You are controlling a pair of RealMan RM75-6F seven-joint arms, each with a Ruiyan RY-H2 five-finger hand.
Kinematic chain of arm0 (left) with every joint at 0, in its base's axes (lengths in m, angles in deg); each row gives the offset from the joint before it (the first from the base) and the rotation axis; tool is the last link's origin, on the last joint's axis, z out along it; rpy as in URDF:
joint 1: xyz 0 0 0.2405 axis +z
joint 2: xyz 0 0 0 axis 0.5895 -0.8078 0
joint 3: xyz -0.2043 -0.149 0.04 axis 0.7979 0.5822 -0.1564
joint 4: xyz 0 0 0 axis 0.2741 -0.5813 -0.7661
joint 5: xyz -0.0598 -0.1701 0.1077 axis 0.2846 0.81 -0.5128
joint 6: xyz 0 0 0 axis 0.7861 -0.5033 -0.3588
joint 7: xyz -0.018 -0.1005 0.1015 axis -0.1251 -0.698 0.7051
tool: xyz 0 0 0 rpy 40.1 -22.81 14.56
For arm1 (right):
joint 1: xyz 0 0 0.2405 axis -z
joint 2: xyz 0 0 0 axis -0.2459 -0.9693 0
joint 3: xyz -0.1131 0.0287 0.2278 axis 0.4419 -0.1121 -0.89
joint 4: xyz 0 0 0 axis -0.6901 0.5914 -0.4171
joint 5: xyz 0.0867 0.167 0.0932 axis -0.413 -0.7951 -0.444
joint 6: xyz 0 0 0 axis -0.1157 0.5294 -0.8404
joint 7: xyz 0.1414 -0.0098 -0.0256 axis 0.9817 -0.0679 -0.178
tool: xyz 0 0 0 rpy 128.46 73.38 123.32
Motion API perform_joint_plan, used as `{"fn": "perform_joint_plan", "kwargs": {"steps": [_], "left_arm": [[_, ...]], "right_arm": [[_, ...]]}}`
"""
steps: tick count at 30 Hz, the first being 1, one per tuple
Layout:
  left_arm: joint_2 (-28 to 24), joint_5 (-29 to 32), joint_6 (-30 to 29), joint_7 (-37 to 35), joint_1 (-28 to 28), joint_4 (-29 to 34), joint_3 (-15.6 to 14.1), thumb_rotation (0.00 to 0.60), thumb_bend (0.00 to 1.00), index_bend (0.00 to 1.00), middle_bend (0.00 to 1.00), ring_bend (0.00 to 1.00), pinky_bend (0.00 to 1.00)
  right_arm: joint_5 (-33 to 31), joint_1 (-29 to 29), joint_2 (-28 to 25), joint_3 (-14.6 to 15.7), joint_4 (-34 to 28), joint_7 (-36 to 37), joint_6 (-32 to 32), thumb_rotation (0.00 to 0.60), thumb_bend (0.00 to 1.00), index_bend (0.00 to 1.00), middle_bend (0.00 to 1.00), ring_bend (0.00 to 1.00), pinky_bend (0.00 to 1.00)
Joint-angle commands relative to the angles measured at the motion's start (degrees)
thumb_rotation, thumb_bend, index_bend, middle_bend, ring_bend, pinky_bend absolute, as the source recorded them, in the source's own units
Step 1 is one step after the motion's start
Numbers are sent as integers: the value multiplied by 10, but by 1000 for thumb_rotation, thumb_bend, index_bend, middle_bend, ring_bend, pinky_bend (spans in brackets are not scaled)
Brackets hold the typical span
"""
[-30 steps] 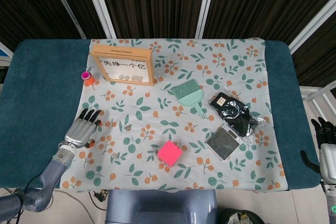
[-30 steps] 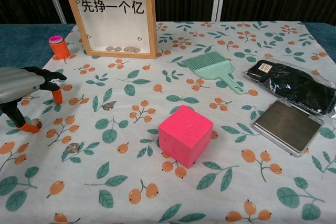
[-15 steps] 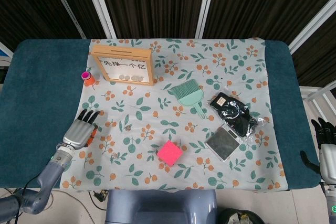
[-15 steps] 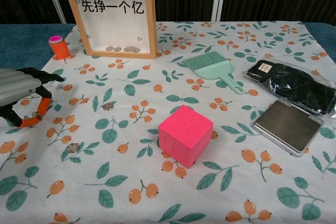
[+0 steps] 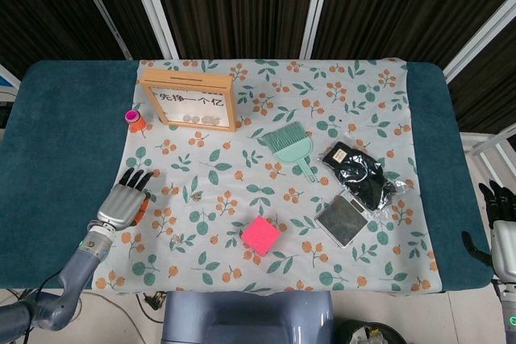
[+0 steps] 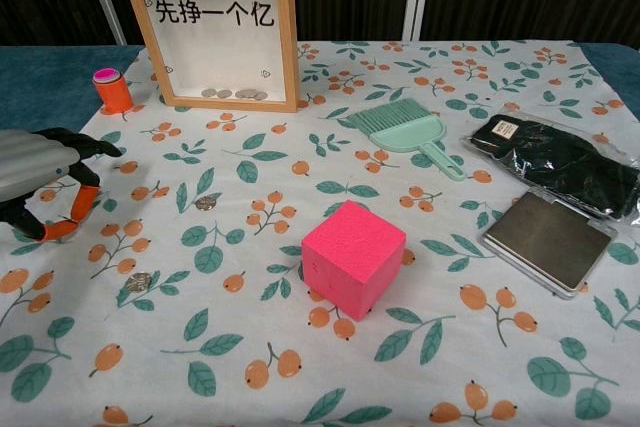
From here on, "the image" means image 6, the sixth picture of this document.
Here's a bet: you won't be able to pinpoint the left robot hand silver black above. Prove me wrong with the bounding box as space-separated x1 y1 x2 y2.
0 126 125 243

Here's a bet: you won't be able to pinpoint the teal table cover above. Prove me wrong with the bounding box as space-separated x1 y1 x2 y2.
0 41 640 133

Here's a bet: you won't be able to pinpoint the orange bottle pink cap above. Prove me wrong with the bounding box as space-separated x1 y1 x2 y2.
92 66 135 116

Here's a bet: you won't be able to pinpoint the pink foam cube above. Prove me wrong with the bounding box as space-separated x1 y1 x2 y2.
300 199 407 322

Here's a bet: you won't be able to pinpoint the mint green hand brush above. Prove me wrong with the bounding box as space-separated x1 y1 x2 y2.
345 97 467 182

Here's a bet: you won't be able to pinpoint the floral tablecloth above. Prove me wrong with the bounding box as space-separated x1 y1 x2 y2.
0 39 640 427

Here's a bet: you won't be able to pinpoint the black gloves in plastic bag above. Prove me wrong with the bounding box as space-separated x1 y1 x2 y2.
459 107 640 226

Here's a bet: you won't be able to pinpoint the silver pocket scale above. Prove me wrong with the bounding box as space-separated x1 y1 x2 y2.
479 186 619 301

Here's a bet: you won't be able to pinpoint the wooden coin box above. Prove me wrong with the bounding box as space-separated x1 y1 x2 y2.
114 0 301 114

